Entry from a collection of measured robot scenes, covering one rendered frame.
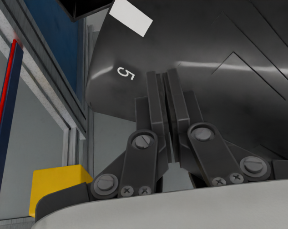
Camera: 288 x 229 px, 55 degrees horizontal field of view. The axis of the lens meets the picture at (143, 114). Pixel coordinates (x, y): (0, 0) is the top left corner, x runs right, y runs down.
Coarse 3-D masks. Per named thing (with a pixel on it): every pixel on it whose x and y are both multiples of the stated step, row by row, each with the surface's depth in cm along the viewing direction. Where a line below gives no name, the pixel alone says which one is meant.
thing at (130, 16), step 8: (120, 0) 21; (112, 8) 21; (120, 8) 21; (128, 8) 21; (136, 8) 21; (120, 16) 21; (128, 16) 21; (136, 16) 21; (144, 16) 21; (128, 24) 22; (136, 24) 21; (144, 24) 21; (136, 32) 22; (144, 32) 22
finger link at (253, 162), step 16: (176, 80) 13; (176, 96) 12; (192, 96) 13; (176, 112) 11; (192, 112) 12; (176, 128) 12; (176, 144) 12; (176, 160) 13; (192, 160) 11; (240, 160) 10; (256, 160) 10; (256, 176) 10
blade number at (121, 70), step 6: (120, 60) 24; (114, 66) 24; (120, 66) 24; (126, 66) 24; (114, 72) 25; (120, 72) 25; (126, 72) 24; (132, 72) 24; (138, 72) 24; (120, 78) 25; (126, 78) 25; (132, 78) 25; (138, 78) 24; (132, 84) 25
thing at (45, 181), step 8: (56, 168) 55; (64, 168) 55; (72, 168) 55; (80, 168) 55; (40, 176) 55; (48, 176) 55; (56, 176) 54; (64, 176) 54; (72, 176) 54; (80, 176) 54; (88, 176) 59; (32, 184) 54; (40, 184) 54; (48, 184) 54; (56, 184) 54; (64, 184) 53; (72, 184) 53; (32, 192) 53; (40, 192) 53; (48, 192) 53; (32, 200) 52; (32, 208) 52; (32, 216) 52
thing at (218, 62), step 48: (144, 0) 20; (192, 0) 19; (240, 0) 18; (96, 48) 24; (144, 48) 22; (192, 48) 21; (240, 48) 20; (96, 96) 27; (144, 96) 26; (240, 96) 22; (240, 144) 27
